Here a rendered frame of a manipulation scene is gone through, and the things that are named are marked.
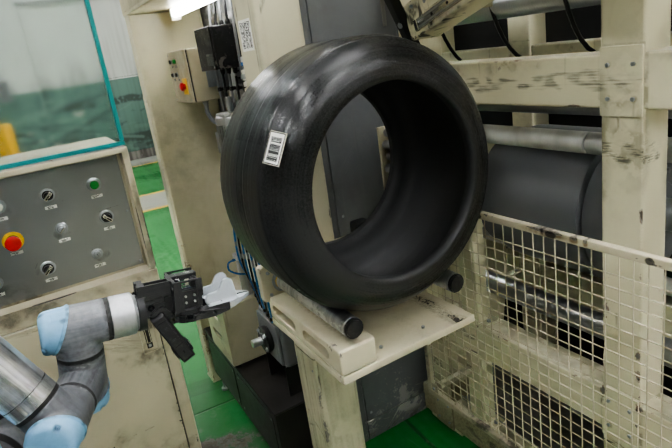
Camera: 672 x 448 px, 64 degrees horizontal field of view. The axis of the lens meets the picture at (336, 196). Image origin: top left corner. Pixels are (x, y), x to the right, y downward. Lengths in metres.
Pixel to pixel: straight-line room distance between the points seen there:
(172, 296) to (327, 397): 0.76
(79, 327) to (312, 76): 0.58
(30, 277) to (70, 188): 0.27
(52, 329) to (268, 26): 0.80
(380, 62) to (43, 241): 1.08
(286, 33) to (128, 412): 1.21
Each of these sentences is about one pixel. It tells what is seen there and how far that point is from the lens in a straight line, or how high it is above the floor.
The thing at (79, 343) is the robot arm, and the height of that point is 1.05.
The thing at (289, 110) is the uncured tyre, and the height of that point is 1.36.
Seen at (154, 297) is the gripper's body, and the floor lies 1.07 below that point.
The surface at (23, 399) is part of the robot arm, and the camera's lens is 0.93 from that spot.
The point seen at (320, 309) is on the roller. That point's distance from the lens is 1.20.
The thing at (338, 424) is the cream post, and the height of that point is 0.38.
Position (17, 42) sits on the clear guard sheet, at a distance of 1.63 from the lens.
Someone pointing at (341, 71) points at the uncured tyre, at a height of 1.41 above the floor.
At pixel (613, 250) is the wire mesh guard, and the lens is 1.20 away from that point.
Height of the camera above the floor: 1.46
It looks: 16 degrees down
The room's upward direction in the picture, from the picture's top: 8 degrees counter-clockwise
